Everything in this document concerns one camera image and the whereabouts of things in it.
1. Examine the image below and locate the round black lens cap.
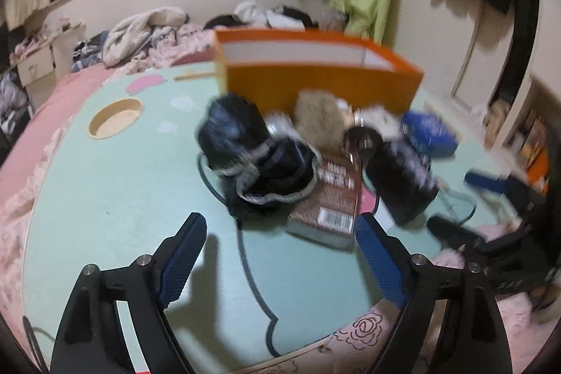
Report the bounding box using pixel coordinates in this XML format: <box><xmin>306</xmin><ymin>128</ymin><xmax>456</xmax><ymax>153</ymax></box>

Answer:
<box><xmin>343</xmin><ymin>126</ymin><xmax>383</xmax><ymax>163</ymax></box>

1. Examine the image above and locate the black lace-trimmed fabric pouch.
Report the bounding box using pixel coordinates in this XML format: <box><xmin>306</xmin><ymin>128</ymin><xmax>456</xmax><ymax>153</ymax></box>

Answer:
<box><xmin>196</xmin><ymin>93</ymin><xmax>322</xmax><ymax>222</ymax></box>

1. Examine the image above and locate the orange cardboard box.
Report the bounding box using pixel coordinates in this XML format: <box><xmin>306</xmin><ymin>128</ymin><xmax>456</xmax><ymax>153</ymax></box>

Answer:
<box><xmin>214</xmin><ymin>28</ymin><xmax>424</xmax><ymax>114</ymax></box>

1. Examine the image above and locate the blue small box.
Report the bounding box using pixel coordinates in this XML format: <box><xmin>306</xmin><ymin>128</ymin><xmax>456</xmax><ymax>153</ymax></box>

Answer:
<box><xmin>401</xmin><ymin>111</ymin><xmax>458</xmax><ymax>158</ymax></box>

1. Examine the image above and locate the brown card box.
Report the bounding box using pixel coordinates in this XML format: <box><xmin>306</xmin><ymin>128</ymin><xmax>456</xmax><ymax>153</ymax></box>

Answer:
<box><xmin>285</xmin><ymin>153</ymin><xmax>361</xmax><ymax>251</ymax></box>

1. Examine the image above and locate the white fluffy pompom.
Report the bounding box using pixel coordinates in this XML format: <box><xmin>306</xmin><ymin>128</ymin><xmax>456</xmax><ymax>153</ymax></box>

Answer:
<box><xmin>354</xmin><ymin>106</ymin><xmax>403</xmax><ymax>141</ymax></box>

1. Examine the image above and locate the white drawer cabinet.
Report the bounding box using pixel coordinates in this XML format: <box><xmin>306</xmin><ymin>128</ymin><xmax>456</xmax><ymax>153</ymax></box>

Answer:
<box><xmin>17</xmin><ymin>23</ymin><xmax>86</xmax><ymax>109</ymax></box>

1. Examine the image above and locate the cream crumpled blanket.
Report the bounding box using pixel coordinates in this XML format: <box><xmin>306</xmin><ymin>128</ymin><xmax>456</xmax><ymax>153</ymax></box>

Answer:
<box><xmin>102</xmin><ymin>7</ymin><xmax>189</xmax><ymax>67</ymax></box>

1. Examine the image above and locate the beige furry plush keychain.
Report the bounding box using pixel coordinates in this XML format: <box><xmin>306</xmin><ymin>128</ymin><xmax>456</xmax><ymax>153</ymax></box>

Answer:
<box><xmin>294</xmin><ymin>89</ymin><xmax>346</xmax><ymax>154</ymax></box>

